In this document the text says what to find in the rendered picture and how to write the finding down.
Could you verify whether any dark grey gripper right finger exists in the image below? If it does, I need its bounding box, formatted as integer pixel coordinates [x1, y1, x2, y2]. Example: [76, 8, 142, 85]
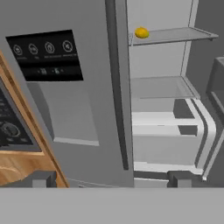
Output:
[166, 170, 206, 188]

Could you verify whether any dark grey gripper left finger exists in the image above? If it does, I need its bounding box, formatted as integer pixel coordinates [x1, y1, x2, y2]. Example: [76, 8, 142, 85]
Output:
[0, 170, 58, 188]

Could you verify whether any white fridge drawer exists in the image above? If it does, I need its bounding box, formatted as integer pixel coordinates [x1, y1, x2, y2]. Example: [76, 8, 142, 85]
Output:
[131, 98, 218, 177]

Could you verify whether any glass fridge shelf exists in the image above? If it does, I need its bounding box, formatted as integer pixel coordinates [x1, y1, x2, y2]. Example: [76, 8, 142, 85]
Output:
[129, 75, 202, 101]
[128, 26, 220, 47]

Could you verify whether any grey fridge door with dispenser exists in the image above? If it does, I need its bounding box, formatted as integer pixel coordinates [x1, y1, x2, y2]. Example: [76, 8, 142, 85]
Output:
[0, 0, 135, 188]

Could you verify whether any grey fridge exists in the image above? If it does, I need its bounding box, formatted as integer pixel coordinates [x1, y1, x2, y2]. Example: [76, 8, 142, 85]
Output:
[125, 0, 219, 188]

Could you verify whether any grey open fridge door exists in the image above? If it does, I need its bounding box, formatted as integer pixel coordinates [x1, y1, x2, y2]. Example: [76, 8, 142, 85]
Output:
[185, 0, 224, 188]

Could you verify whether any yellow mango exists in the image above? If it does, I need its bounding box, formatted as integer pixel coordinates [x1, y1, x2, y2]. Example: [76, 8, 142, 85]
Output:
[134, 26, 151, 39]

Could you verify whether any wooden cabinet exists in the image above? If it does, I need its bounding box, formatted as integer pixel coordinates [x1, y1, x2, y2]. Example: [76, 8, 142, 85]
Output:
[0, 48, 71, 188]

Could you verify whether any oven with black control panel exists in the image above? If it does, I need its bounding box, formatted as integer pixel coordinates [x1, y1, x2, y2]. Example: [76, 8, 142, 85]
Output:
[0, 78, 44, 153]

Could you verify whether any dark grey fridge door handle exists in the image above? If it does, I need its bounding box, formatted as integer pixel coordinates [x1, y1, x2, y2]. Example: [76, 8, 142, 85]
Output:
[105, 0, 130, 172]

